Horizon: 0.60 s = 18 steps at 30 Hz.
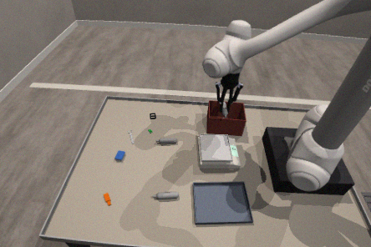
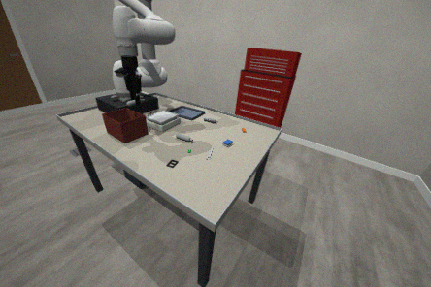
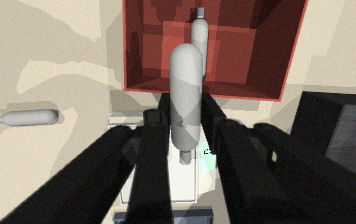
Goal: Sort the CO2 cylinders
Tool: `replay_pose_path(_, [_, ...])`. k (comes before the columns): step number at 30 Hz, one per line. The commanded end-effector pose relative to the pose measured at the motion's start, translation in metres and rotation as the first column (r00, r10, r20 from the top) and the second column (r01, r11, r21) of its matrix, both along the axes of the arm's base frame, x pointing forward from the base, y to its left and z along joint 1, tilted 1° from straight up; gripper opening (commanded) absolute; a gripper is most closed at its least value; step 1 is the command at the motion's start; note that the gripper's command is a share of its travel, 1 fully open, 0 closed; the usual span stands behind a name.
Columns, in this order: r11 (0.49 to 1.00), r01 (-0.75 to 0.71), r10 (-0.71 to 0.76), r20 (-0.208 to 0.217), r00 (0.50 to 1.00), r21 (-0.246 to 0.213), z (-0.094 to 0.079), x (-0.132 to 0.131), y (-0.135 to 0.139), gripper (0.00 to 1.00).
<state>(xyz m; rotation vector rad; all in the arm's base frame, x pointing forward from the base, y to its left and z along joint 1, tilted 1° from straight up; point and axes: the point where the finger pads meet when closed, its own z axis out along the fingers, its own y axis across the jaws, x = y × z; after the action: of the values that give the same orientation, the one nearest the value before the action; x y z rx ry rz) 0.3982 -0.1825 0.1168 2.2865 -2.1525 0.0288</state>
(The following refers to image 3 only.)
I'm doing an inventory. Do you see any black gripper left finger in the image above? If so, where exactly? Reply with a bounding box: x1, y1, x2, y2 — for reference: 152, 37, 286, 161
0, 93, 174, 224

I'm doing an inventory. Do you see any red open box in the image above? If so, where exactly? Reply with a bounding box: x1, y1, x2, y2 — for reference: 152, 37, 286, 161
122, 0, 309, 102

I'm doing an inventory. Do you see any grey gas cylinder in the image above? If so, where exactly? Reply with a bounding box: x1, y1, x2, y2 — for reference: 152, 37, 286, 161
0, 109, 59, 126
169, 43, 203, 165
190, 7, 208, 78

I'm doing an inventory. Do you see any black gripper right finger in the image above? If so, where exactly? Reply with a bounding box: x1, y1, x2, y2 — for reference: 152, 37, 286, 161
201, 92, 356, 224

